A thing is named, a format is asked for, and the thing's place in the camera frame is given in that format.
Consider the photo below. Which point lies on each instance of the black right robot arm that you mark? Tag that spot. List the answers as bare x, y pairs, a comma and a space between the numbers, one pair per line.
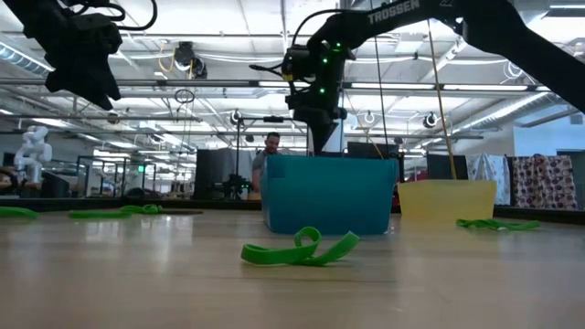
503, 32

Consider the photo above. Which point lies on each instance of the white hanging cloth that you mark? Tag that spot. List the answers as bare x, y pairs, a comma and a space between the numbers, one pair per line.
491, 171

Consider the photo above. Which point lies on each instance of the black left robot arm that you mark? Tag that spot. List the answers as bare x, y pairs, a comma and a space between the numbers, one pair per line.
27, 9

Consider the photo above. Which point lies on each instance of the blue plastic basket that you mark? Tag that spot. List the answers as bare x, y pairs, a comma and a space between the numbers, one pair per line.
329, 196

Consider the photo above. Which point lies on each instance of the black partition screen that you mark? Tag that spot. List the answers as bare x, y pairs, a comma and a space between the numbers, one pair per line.
215, 173

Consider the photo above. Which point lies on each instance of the black panel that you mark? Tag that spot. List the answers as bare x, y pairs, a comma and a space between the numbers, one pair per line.
441, 166

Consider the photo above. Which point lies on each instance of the black metal rack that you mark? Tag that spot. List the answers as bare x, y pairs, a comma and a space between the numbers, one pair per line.
114, 157

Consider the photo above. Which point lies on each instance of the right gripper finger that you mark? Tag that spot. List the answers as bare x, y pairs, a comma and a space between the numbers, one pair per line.
330, 132
316, 132

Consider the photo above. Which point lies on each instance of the red background item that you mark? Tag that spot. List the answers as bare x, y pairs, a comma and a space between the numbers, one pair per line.
416, 176

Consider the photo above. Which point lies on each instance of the patterned hanging cloth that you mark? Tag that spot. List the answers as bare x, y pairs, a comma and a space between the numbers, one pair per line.
544, 180

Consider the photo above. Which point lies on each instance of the yellow plastic basket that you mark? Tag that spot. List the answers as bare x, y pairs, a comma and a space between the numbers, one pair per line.
448, 201

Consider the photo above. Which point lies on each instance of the black monitor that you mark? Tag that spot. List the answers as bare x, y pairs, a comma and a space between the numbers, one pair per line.
370, 148

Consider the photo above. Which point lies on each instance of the ceiling light strip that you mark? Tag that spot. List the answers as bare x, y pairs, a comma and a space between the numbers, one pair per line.
393, 86

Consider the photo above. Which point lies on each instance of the black stand frame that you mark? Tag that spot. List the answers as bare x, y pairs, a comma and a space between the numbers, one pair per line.
274, 119

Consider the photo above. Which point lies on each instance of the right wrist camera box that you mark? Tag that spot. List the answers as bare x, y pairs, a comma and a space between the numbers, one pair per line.
299, 64

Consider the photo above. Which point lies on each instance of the person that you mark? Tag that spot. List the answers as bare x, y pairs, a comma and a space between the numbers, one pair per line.
272, 146

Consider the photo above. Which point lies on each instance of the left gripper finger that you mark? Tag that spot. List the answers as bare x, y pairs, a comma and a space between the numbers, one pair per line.
82, 82
112, 84

